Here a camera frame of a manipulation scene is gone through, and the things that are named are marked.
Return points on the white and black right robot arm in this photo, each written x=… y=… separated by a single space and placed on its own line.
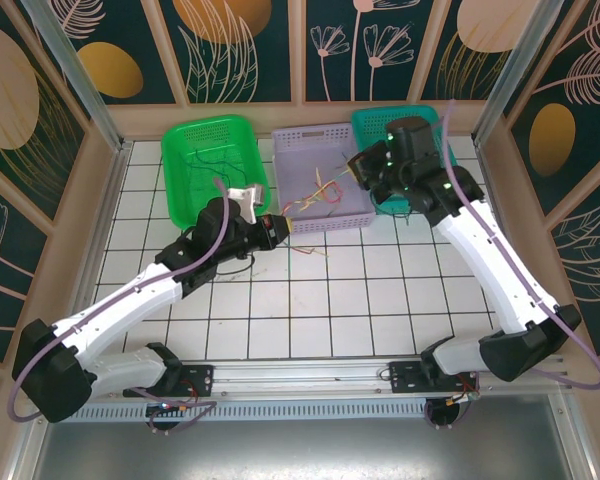
x=495 y=270

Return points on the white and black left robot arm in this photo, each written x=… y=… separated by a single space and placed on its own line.
x=120 y=305

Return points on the teal plastic basket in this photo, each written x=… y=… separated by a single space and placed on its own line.
x=370 y=120

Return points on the lavender plastic basket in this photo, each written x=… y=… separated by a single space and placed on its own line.
x=300 y=160

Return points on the green plastic basket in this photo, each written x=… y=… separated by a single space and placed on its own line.
x=180 y=150

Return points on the grey metal sheet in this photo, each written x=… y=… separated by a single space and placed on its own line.
x=300 y=450

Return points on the aluminium side rail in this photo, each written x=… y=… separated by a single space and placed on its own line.
x=105 y=210
x=502 y=210

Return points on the aluminium frame post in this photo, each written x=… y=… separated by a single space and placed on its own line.
x=516 y=75
x=82 y=75

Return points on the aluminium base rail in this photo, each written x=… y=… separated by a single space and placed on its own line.
x=300 y=377

